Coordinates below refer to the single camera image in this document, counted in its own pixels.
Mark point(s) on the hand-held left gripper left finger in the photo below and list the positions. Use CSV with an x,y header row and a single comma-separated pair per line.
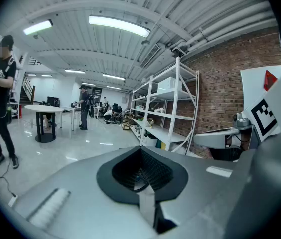
x,y
80,183

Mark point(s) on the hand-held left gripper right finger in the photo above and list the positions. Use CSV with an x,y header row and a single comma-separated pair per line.
x,y
200,190

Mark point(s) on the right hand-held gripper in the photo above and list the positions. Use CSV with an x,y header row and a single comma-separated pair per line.
x,y
265,118

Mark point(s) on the white power strip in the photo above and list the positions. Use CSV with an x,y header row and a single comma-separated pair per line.
x,y
13,200

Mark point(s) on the white metal shelving rack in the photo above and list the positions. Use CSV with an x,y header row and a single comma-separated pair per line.
x,y
178,93

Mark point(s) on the white board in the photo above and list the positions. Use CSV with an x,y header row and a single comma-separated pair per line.
x,y
252,83

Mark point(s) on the white box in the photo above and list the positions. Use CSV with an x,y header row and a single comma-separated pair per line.
x,y
168,84

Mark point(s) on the white rectangular table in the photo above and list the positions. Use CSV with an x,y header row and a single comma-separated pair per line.
x,y
72,108

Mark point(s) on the black computer case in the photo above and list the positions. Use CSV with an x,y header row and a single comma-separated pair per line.
x,y
53,101

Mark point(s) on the white ceiling air vent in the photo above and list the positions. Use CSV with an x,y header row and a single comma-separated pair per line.
x,y
150,55

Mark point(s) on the staircase with wooden railing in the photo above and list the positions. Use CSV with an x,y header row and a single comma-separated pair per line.
x,y
28,89

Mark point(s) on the long ceiling light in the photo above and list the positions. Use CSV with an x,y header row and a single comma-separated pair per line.
x,y
113,77
37,27
119,25
74,71

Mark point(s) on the white ceiling pipes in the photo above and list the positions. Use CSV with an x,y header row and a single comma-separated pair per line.
x,y
230,26

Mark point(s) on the round white pedestal table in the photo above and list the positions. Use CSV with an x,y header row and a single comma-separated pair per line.
x,y
43,108

